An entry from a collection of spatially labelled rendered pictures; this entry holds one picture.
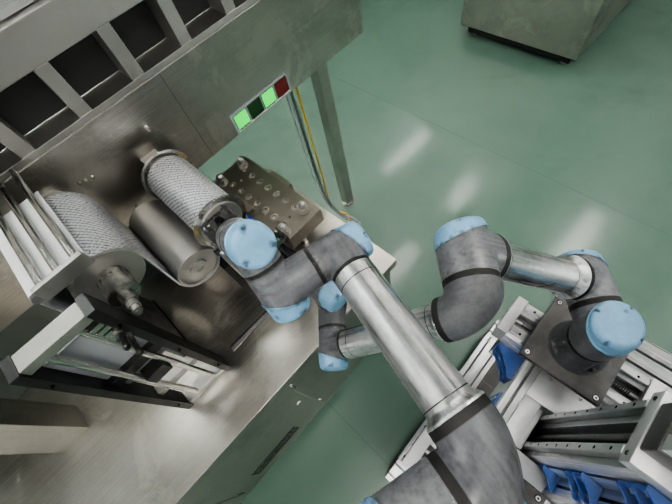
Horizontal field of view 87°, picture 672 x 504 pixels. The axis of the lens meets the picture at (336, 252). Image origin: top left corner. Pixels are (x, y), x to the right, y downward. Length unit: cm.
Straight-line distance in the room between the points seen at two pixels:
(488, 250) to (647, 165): 222
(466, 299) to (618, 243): 185
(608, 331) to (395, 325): 62
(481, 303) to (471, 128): 220
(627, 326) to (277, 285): 81
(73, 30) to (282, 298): 72
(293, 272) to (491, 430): 36
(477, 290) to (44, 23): 99
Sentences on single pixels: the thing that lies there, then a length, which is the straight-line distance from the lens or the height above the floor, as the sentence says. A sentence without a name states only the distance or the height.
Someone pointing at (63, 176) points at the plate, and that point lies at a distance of 110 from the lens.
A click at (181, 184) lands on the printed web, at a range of 96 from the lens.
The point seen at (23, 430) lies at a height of 109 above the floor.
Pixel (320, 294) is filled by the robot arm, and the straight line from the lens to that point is 87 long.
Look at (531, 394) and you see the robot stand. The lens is 127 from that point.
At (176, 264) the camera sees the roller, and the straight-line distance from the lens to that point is 95.
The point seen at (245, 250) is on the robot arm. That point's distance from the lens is 55.
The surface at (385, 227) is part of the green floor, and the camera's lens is 227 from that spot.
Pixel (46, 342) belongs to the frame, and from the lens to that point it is 76.
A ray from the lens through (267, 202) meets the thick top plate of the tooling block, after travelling 120.
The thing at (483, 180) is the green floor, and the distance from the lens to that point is 252.
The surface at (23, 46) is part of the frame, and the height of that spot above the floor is 162.
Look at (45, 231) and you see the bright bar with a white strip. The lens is 90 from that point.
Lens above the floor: 193
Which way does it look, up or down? 61 degrees down
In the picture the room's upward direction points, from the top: 19 degrees counter-clockwise
